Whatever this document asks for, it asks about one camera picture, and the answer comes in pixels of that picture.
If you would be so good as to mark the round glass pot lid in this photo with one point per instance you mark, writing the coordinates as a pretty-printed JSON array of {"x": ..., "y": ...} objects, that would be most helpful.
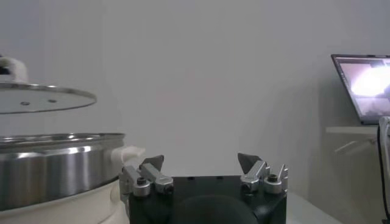
[{"x": 45, "y": 100}]

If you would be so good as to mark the white side table with laptop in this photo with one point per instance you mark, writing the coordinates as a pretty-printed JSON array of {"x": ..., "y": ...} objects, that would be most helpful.
[{"x": 350, "y": 130}]

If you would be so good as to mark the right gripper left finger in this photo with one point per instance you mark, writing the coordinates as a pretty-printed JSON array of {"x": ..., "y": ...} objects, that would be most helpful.
[{"x": 152, "y": 175}]

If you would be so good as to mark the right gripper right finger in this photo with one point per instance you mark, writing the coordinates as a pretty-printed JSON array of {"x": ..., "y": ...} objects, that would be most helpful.
[{"x": 257, "y": 173}]

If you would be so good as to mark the perforated steel steamer basket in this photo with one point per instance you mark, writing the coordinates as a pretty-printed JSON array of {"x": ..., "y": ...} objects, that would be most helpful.
[{"x": 45, "y": 170}]

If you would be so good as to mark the dark grey open laptop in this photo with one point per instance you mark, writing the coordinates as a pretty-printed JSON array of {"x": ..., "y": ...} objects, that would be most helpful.
[{"x": 365, "y": 91}]

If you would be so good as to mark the white electric cooker base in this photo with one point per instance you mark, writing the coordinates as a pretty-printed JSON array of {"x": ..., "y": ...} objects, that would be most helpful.
[{"x": 61, "y": 214}]

